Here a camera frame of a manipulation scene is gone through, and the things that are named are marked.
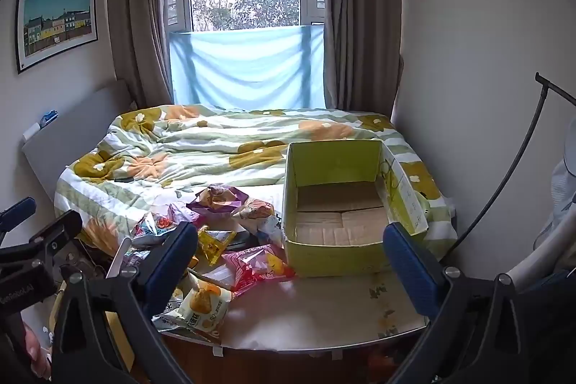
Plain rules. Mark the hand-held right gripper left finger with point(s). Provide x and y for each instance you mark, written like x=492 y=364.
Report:
x=173 y=262

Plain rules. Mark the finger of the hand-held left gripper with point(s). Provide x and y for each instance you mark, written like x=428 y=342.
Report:
x=20 y=209
x=56 y=233

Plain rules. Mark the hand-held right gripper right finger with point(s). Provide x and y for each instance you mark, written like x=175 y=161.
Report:
x=409 y=271

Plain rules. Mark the blue red snack packet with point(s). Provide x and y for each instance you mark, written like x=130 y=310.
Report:
x=150 y=227

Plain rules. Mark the grey purple snack packet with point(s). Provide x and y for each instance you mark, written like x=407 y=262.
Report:
x=130 y=258

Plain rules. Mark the small yellow snack packet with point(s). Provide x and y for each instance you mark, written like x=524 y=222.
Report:
x=216 y=242

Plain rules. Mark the lilac snack packet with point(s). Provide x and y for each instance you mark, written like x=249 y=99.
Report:
x=182 y=213

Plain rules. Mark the white orange chips packet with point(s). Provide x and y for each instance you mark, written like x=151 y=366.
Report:
x=202 y=305

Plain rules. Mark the white green snack packet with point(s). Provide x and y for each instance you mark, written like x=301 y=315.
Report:
x=164 y=314

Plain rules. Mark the green cardboard box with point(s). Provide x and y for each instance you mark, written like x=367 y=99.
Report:
x=337 y=231

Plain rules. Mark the pink snack packet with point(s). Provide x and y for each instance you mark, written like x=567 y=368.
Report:
x=256 y=265

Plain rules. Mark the orange white snack packet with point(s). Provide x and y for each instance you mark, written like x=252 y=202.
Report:
x=258 y=214

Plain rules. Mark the person's left hand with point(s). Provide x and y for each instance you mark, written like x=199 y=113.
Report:
x=37 y=350

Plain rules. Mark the small white item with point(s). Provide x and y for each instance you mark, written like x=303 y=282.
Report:
x=30 y=132

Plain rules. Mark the small black item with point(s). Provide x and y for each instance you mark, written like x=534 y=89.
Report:
x=123 y=179

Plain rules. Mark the small blue item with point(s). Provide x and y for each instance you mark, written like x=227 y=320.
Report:
x=48 y=118

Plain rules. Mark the grey headboard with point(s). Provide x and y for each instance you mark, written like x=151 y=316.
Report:
x=72 y=127

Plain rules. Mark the floral blanket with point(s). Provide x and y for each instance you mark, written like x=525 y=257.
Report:
x=216 y=141

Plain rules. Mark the dark blue cloth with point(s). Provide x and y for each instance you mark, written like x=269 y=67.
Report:
x=555 y=294

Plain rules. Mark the grey cloth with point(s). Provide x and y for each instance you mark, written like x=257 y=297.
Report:
x=562 y=195

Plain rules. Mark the black curved pole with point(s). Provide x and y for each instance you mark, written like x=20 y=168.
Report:
x=526 y=141

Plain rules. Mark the light blue window cloth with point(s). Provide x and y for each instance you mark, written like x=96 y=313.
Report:
x=245 y=67

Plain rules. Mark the brown curtain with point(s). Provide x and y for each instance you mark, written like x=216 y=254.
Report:
x=137 y=6
x=364 y=15

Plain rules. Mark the white chair frame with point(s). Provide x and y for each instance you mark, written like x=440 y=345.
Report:
x=540 y=265

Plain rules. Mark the framed wall picture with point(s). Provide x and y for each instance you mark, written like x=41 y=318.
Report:
x=56 y=26

